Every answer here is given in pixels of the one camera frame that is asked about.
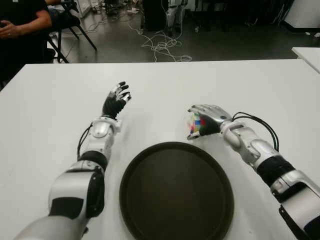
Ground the seated person in black shirt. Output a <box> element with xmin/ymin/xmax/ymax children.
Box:
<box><xmin>0</xmin><ymin>0</ymin><xmax>55</xmax><ymax>85</ymax></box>

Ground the dark brown round plate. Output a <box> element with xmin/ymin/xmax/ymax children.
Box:
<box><xmin>119</xmin><ymin>141</ymin><xmax>235</xmax><ymax>240</ymax></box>

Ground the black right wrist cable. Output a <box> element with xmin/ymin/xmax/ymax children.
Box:
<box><xmin>231</xmin><ymin>111</ymin><xmax>280</xmax><ymax>153</ymax></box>

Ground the multicoloured Rubik's cube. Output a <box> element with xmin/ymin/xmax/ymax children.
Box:
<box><xmin>183</xmin><ymin>111</ymin><xmax>208</xmax><ymax>137</ymax></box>

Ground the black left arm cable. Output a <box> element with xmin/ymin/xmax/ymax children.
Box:
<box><xmin>76</xmin><ymin>124</ymin><xmax>93</xmax><ymax>161</ymax></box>

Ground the black folding chair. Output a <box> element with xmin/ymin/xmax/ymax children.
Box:
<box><xmin>47</xmin><ymin>0</ymin><xmax>98</xmax><ymax>64</ymax></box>

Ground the glass display cabinet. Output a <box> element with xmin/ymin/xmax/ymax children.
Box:
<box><xmin>73</xmin><ymin>0</ymin><xmax>92</xmax><ymax>19</ymax></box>

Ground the tangled white floor cable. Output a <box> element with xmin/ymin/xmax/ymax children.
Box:
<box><xmin>127</xmin><ymin>22</ymin><xmax>193</xmax><ymax>63</ymax></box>

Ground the white side table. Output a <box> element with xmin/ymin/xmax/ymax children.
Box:
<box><xmin>291</xmin><ymin>46</ymin><xmax>320</xmax><ymax>75</ymax></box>

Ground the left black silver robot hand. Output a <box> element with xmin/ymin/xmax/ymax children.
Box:
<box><xmin>101</xmin><ymin>81</ymin><xmax>133</xmax><ymax>120</ymax></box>

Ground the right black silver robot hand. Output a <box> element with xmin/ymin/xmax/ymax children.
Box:
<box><xmin>186</xmin><ymin>104</ymin><xmax>233</xmax><ymax>140</ymax></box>

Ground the white cabinet with black base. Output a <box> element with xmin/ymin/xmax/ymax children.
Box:
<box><xmin>283</xmin><ymin>0</ymin><xmax>320</xmax><ymax>33</ymax></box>

